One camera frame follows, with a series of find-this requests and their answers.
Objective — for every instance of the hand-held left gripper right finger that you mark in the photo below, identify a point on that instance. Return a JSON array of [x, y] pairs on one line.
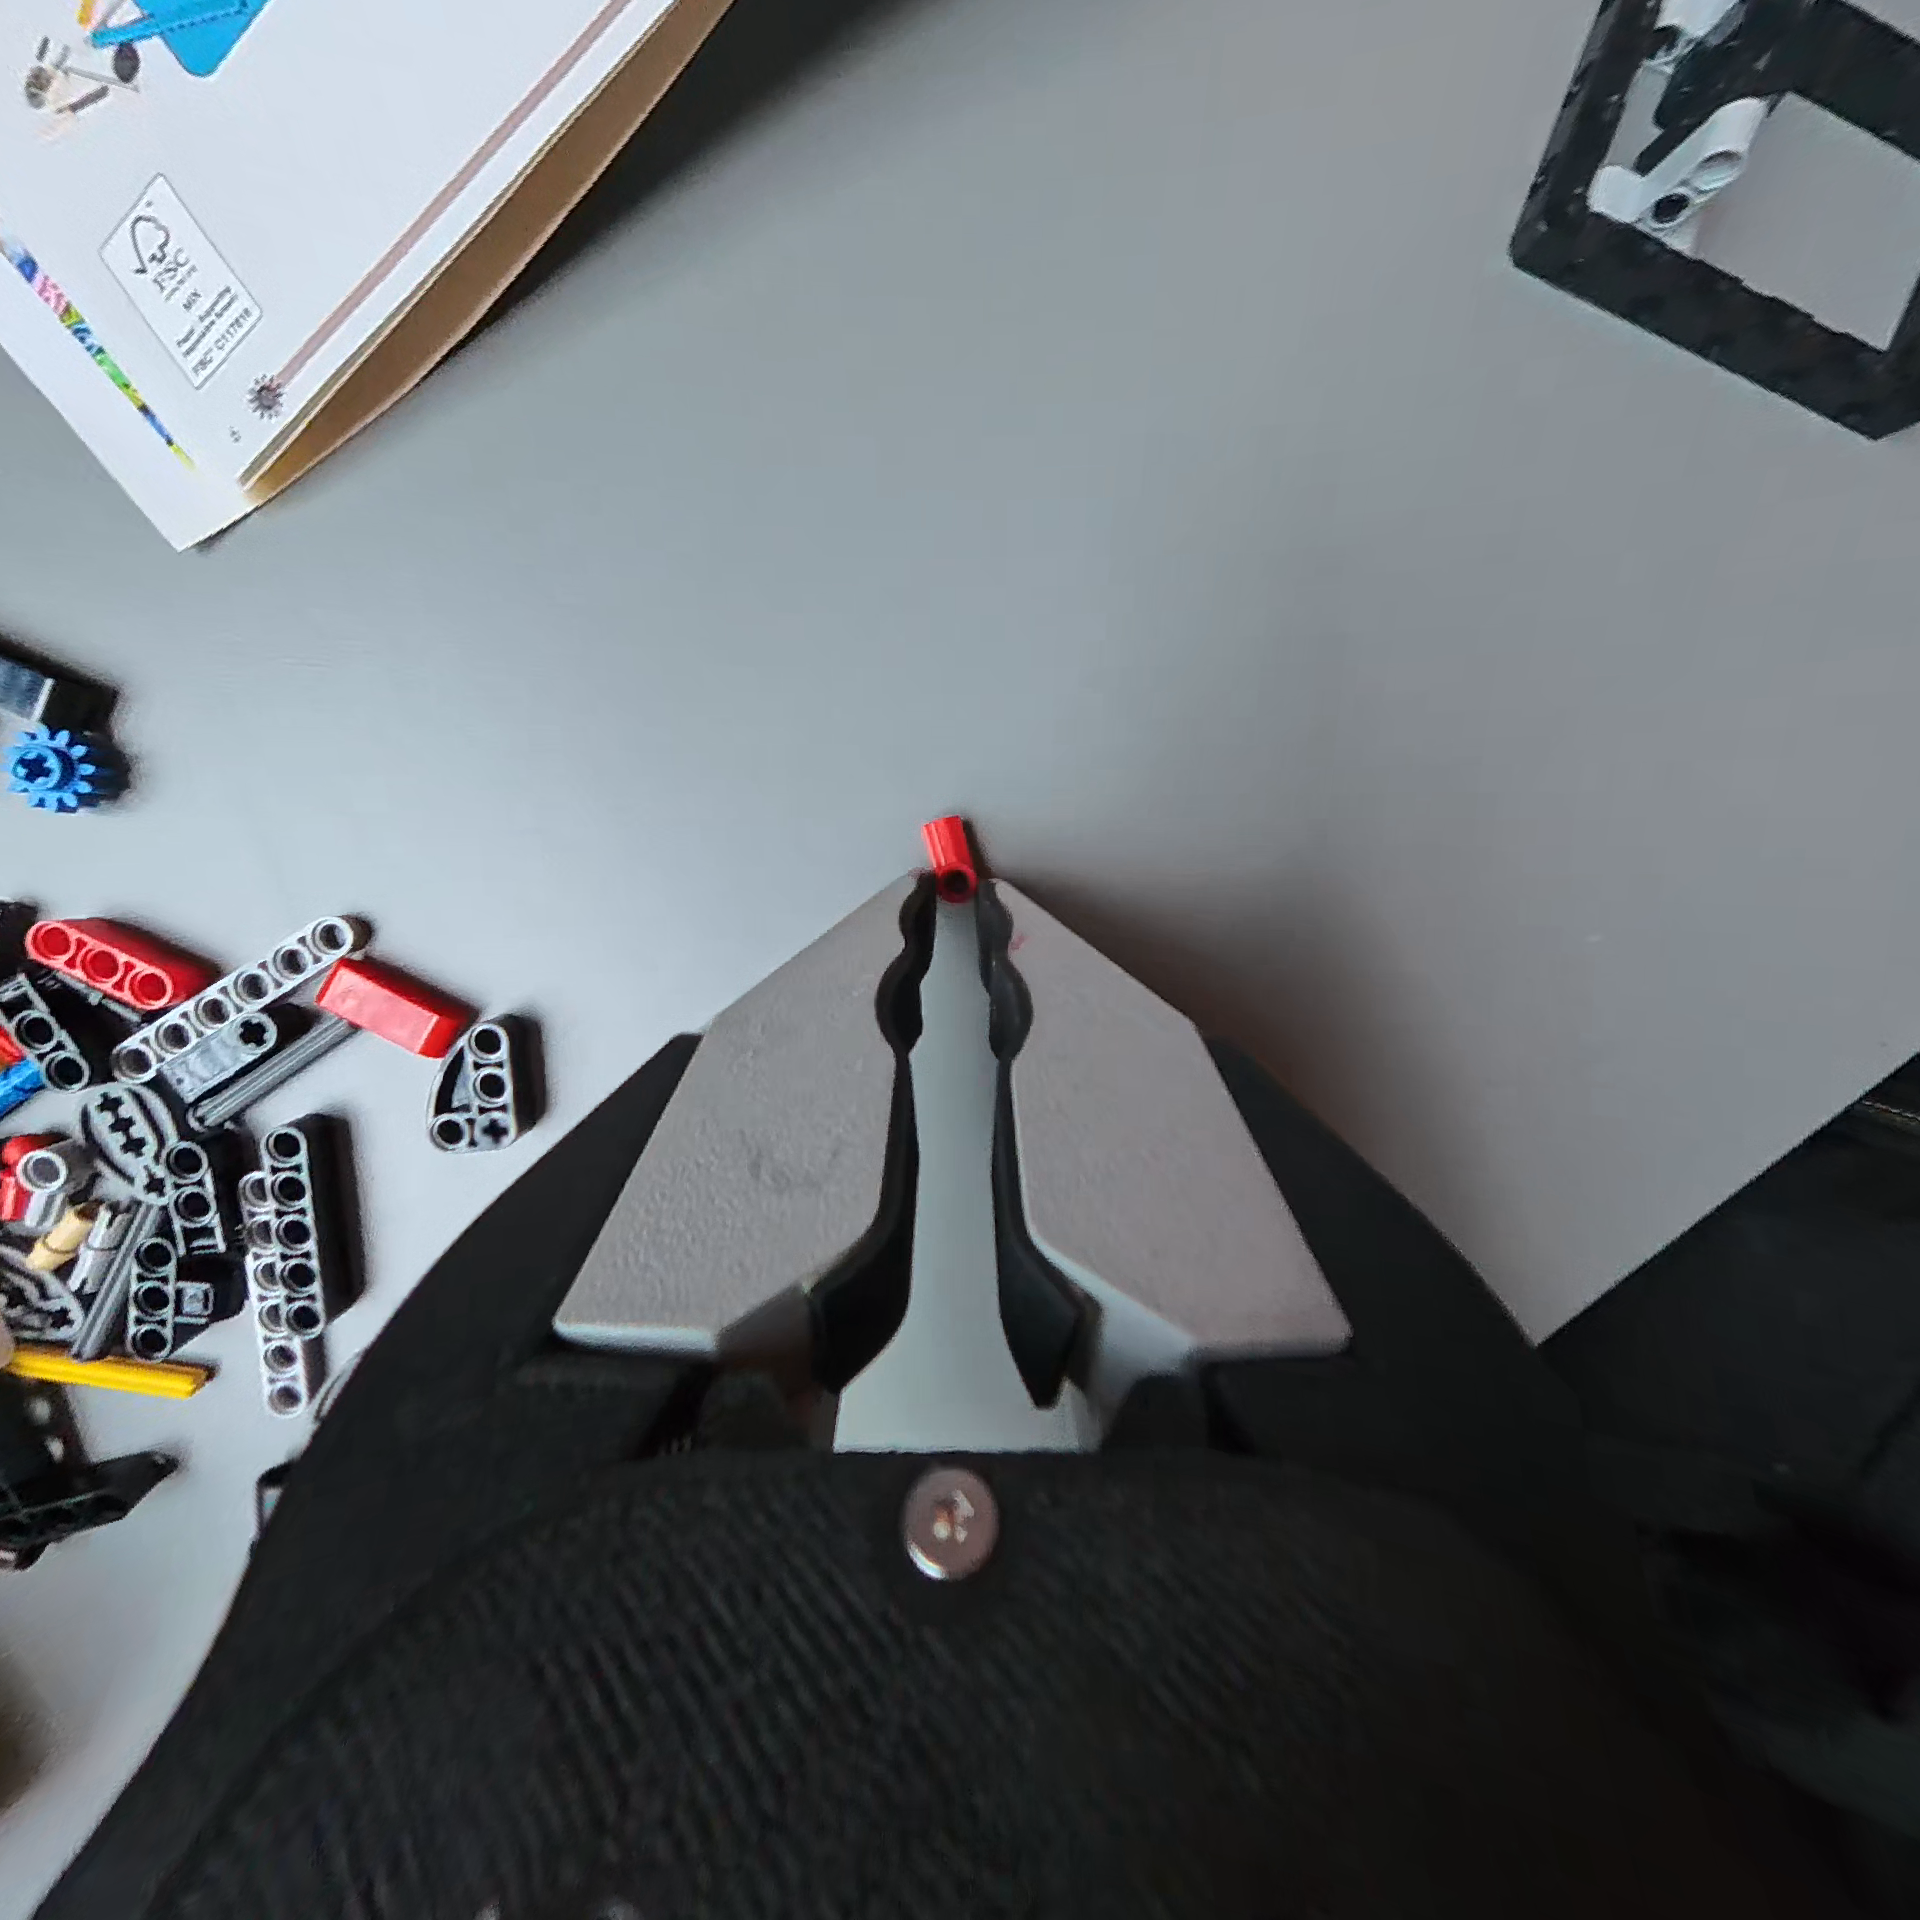
[[1170, 1171]]

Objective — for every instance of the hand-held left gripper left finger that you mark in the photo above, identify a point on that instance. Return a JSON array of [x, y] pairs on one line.
[[751, 1171]]

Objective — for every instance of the small red lego piece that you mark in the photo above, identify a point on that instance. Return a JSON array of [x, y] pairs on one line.
[[948, 848]]

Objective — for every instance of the pile of lego pieces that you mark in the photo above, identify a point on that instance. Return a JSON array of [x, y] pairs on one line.
[[224, 1110]]

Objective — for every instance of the black rectangular lego frame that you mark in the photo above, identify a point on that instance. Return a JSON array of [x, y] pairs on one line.
[[1724, 322]]

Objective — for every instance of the lego instruction booklet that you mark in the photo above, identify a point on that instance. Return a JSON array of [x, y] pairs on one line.
[[346, 180]]

